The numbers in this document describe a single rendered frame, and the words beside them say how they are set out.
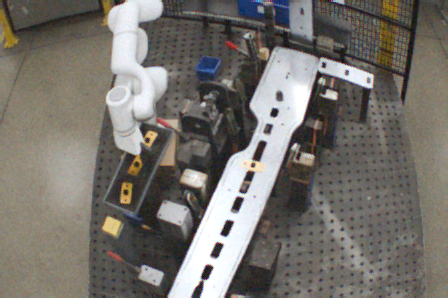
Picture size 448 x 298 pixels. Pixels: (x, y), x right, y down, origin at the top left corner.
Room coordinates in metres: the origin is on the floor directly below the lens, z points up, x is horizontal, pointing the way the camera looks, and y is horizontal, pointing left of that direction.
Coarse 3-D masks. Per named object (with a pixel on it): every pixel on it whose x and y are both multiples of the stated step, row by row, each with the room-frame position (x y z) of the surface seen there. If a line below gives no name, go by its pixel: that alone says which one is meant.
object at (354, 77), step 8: (320, 64) 1.70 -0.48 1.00; (328, 64) 1.70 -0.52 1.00; (336, 64) 1.70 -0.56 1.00; (320, 72) 1.65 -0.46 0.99; (328, 72) 1.64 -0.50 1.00; (336, 72) 1.64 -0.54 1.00; (352, 72) 1.64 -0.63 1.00; (360, 72) 1.64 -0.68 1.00; (344, 80) 1.60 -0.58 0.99; (352, 80) 1.59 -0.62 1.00; (360, 80) 1.59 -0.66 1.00; (368, 88) 1.54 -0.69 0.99
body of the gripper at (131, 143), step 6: (114, 132) 1.13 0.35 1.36; (132, 132) 1.11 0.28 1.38; (138, 132) 1.12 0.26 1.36; (120, 138) 1.12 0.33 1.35; (126, 138) 1.10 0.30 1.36; (132, 138) 1.09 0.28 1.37; (138, 138) 1.11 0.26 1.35; (120, 144) 1.12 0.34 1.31; (126, 144) 1.11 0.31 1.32; (132, 144) 1.09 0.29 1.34; (138, 144) 1.10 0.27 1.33; (126, 150) 1.11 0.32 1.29; (132, 150) 1.10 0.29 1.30; (138, 150) 1.09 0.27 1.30
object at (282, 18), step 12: (240, 0) 2.07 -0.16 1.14; (252, 0) 2.04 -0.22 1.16; (264, 0) 2.18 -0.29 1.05; (276, 0) 2.15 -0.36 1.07; (288, 0) 2.12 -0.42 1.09; (240, 12) 2.07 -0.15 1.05; (252, 12) 2.04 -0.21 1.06; (276, 12) 1.99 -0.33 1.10; (288, 12) 1.97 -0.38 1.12; (300, 12) 2.08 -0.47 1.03
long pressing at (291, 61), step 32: (288, 64) 1.70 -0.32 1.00; (256, 96) 1.52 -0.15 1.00; (288, 96) 1.51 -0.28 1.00; (256, 128) 1.36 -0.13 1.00; (288, 128) 1.35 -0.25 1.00; (224, 192) 1.09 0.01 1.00; (256, 192) 1.08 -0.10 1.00; (256, 224) 0.95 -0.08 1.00; (192, 256) 0.84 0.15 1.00; (224, 256) 0.83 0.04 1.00; (192, 288) 0.69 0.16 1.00; (224, 288) 0.68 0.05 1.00
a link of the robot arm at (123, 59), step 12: (120, 36) 1.33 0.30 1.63; (132, 36) 1.33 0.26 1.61; (120, 48) 1.29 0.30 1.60; (132, 48) 1.29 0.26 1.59; (120, 60) 1.25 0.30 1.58; (132, 60) 1.25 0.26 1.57; (120, 72) 1.23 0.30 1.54; (132, 72) 1.21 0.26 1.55; (144, 72) 1.20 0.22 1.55; (144, 84) 1.16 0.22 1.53; (144, 96) 1.13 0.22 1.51; (144, 108) 1.10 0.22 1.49
